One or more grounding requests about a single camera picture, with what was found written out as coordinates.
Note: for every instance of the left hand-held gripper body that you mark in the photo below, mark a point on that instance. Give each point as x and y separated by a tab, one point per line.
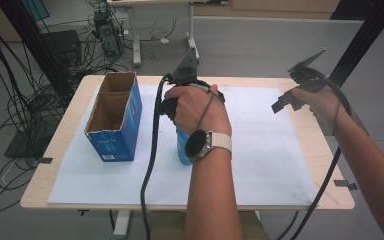
184	71

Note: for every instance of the wristwatch with beige band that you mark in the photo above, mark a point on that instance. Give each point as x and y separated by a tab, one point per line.
198	145

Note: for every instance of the black box on floor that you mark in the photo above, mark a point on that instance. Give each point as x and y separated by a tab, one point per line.
63	46

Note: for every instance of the black metal stand post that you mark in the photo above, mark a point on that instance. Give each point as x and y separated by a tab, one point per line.
363	40
33	46

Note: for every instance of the person's right hand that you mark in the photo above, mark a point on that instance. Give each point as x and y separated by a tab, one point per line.
323	105

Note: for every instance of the person's left hand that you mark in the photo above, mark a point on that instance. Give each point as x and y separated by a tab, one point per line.
193	110

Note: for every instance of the black tape strip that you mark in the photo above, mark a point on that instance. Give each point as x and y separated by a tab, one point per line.
45	160
345	184

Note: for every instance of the blue plastic bottle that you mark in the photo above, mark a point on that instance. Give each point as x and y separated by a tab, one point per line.
182	150

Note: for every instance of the white table leg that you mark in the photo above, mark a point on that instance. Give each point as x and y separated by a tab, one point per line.
122	223

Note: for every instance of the black computer tower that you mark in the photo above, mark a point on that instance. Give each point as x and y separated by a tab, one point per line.
108	33

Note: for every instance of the light wooden table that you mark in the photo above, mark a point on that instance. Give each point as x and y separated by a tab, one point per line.
320	150

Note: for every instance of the blue cardboard box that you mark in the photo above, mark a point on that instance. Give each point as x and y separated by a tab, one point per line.
121	133

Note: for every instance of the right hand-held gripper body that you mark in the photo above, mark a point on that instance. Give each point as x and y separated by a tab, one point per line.
308	78

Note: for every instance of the white table mat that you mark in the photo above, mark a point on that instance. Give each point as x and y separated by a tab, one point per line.
256	160

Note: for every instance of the white background desk frame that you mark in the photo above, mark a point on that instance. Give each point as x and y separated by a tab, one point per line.
190	33

